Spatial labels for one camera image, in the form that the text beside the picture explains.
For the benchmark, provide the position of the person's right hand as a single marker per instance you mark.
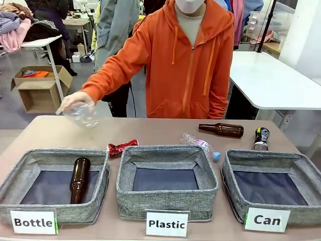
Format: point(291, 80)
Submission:
point(75, 99)

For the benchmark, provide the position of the large clear plastic bottle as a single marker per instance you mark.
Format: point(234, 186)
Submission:
point(84, 118)

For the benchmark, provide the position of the crushed red can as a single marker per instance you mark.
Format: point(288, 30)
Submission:
point(120, 148)

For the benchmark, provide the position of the clear bottle with purple label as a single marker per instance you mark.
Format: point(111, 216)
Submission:
point(200, 144)

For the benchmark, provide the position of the brown glass bottle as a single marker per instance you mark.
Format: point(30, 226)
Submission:
point(225, 129)
point(79, 180)

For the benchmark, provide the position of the crushed black can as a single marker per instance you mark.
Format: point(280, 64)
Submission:
point(261, 140)

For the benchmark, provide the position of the person's left forearm orange sleeve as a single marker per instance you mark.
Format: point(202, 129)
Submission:
point(222, 95)

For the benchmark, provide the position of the person's right forearm orange sleeve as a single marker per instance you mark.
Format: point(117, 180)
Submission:
point(113, 72)

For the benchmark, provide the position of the grey fabric basket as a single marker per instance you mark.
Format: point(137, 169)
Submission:
point(15, 208)
point(233, 200)
point(165, 200)

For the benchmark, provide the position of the white Can label sign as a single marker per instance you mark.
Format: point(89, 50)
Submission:
point(267, 220)

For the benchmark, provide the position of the open cardboard box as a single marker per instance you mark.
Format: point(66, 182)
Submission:
point(37, 96)

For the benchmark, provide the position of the small white box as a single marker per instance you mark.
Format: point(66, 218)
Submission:
point(76, 58)

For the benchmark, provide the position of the orange cloth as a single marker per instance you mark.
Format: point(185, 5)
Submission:
point(37, 74)

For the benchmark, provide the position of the beige bottle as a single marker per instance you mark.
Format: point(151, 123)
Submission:
point(80, 49)

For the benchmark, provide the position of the white table with clothes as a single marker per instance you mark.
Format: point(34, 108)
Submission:
point(40, 42)

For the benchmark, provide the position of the person in dark clothes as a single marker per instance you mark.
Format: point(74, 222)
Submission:
point(60, 27)

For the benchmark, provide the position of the black garment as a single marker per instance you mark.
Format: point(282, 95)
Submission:
point(40, 31)

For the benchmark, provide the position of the wooden top desk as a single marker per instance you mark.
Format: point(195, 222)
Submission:
point(76, 22)

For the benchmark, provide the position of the person in grey jacket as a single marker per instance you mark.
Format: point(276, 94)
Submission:
point(113, 27)

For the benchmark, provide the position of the pink checked cloth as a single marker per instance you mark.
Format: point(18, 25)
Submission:
point(12, 40)

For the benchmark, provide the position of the blue checked cloth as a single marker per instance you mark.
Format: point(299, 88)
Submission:
point(7, 23)

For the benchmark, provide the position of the person in orange hoodie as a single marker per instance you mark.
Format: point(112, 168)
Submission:
point(180, 75)

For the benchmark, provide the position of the white Bottle label sign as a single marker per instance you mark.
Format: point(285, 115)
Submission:
point(33, 222)

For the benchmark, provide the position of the white face mask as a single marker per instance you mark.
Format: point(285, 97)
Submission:
point(189, 5)

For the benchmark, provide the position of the white Plastic label sign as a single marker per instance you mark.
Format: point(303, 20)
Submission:
point(166, 224)

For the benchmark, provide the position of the black slanted pole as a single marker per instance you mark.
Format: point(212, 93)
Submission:
point(266, 25)

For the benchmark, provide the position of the clear plastic storage bin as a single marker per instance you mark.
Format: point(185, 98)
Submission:
point(273, 20)

